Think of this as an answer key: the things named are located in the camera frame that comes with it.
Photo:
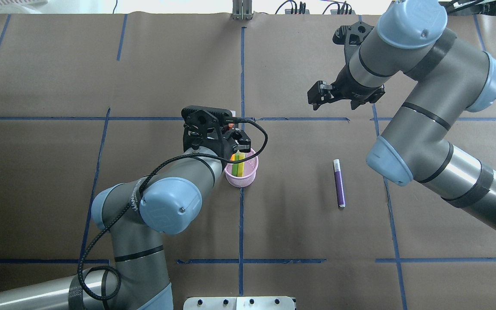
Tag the white pillar with base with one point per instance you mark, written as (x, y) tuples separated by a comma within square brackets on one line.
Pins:
[(241, 303)]

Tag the aluminium frame post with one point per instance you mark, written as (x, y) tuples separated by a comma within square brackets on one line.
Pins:
[(242, 9)]

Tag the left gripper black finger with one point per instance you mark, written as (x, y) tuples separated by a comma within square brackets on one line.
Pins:
[(240, 141)]

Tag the black orange connector block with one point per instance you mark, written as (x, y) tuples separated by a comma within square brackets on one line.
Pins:
[(297, 8)]

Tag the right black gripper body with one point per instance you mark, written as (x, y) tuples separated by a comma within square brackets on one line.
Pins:
[(352, 88)]

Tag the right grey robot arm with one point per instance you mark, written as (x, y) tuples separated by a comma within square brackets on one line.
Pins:
[(452, 77)]

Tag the green marker pen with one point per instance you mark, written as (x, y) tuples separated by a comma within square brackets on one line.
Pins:
[(234, 169)]

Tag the purple marker pen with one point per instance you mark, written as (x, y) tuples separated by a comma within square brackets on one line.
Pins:
[(341, 199)]

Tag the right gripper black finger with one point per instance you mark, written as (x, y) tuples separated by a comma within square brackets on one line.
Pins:
[(319, 94)]

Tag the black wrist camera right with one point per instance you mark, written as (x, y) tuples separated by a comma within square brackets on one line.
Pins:
[(351, 37)]

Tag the pink mesh pen holder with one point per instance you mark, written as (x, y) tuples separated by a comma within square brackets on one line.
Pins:
[(250, 169)]

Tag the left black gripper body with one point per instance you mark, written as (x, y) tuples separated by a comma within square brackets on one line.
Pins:
[(212, 145)]

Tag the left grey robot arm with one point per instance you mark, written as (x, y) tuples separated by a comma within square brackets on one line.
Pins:
[(124, 266)]

